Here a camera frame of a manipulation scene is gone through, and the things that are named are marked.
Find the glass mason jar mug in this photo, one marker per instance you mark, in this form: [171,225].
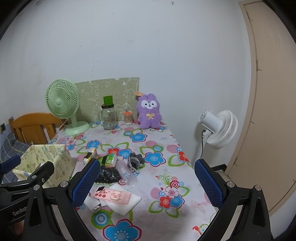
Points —
[108,117]

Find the green cup on jar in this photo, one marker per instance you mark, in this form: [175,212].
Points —
[107,100]

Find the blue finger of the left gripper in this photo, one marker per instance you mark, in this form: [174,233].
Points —
[7,166]

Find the white sponge pad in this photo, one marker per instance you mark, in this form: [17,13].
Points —
[95,205]

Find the yellow patterned fabric box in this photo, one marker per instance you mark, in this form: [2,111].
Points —
[38,155]

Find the black plastic bag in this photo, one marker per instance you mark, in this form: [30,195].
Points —
[108,176]

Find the sushi shaped toy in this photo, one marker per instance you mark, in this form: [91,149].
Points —
[90,155]

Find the wooden bed headboard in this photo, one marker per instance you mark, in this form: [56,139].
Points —
[36,128]

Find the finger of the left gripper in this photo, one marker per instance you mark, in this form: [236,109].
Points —
[40,176]

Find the green tissue pack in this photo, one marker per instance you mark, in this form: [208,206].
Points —
[109,161]

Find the purple plush bunny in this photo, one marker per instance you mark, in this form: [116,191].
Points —
[148,112]

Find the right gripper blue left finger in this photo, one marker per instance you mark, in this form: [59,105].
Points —
[82,182]

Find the clear plastic bag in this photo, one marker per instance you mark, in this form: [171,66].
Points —
[127,176]

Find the pink pig tissue pack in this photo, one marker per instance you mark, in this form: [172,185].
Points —
[112,195]

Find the green patterned board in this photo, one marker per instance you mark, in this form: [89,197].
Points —
[91,94]

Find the green desk fan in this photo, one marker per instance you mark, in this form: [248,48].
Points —
[62,100]

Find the toothpick jar orange lid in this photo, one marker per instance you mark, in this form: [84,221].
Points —
[128,117]

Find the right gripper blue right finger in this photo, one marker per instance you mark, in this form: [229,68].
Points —
[212,183]

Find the white standing fan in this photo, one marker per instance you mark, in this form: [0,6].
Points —
[220,128]

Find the beige door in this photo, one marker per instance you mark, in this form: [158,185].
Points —
[265,152]

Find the floral tablecloth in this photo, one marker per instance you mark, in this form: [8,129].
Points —
[173,203]

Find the blue plaid pillow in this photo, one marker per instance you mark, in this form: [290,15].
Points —
[10,146]

